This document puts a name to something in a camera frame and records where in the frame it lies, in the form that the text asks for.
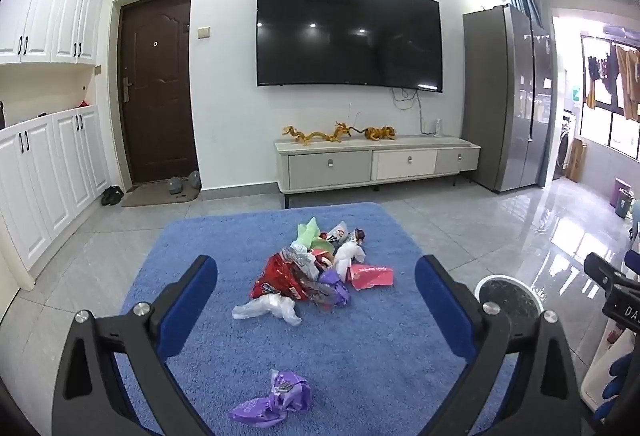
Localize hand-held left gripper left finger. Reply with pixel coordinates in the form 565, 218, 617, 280
52, 255, 218, 436

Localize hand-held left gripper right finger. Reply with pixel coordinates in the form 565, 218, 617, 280
416, 255, 583, 436

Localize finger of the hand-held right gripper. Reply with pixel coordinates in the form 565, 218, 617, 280
584, 252, 629, 293

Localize white round trash bin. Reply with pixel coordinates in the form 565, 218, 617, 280
474, 273, 543, 324

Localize white plastic bag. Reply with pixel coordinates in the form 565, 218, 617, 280
231, 293, 303, 327

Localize pink packet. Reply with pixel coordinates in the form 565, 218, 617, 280
348, 263, 394, 291

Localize red snack packet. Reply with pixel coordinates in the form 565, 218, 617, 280
250, 252, 311, 302

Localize white tissue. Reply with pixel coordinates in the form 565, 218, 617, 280
333, 239, 368, 282

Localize purple wrapper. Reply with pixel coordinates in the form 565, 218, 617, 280
312, 269, 351, 309
228, 369, 313, 428

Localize silver wrapper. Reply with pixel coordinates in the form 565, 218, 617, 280
282, 243, 321, 282

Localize green wrapper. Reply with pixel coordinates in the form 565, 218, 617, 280
296, 217, 321, 249

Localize person's right hand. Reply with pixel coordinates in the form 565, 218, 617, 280
594, 350, 640, 423

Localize teal bucket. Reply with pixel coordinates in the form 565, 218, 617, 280
616, 189, 636, 219

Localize purple bucket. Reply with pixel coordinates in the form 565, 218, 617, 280
611, 177, 632, 208

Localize blue fluffy rug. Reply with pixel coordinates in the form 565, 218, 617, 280
112, 202, 521, 436

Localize cardboard box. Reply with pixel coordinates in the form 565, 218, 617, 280
566, 139, 588, 182

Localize brown doormat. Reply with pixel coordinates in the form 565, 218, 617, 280
121, 183, 200, 208

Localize washing machine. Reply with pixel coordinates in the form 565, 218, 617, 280
552, 113, 571, 180

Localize grey white television cabinet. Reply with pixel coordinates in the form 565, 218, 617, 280
274, 135, 482, 209

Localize white lower cabinets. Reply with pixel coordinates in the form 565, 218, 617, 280
0, 105, 112, 279

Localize hanging clothes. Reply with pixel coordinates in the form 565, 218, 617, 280
585, 44, 640, 122

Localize grey double-door refrigerator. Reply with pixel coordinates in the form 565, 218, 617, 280
462, 5, 555, 193

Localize small golden dragon figurine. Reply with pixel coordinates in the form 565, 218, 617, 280
332, 120, 366, 139

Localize long golden dragon figurine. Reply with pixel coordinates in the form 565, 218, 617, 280
281, 126, 335, 147

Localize brown entrance door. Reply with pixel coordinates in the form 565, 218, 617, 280
118, 0, 196, 189

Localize blue curtain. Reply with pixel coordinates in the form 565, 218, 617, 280
505, 0, 545, 24

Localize television cables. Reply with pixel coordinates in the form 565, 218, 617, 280
391, 86, 436, 134

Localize black wall television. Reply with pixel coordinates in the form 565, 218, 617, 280
256, 0, 444, 93

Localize white upper wall cabinets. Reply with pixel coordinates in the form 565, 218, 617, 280
0, 0, 108, 66

